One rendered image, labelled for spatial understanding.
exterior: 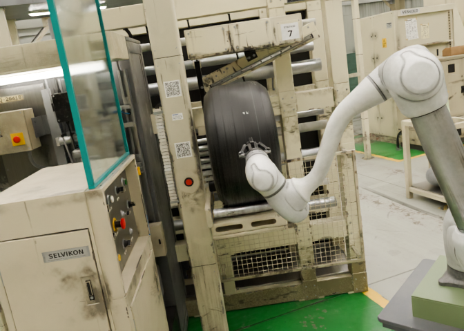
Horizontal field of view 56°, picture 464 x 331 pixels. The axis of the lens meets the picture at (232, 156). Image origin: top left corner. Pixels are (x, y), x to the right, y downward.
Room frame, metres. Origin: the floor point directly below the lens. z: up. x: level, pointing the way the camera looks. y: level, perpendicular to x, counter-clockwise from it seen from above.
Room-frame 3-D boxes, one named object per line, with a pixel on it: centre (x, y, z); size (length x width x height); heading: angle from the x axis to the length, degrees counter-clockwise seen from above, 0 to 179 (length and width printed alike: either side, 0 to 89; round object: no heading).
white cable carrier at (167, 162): (2.09, 0.31, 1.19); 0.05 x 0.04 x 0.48; 0
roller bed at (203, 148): (2.52, 0.19, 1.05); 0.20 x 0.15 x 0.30; 90
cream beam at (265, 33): (2.43, -0.16, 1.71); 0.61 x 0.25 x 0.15; 90
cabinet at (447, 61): (6.30, -3.04, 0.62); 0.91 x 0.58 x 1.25; 107
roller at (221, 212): (2.00, -0.04, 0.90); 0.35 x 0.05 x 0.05; 90
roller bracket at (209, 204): (2.14, 0.15, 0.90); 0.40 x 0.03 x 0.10; 0
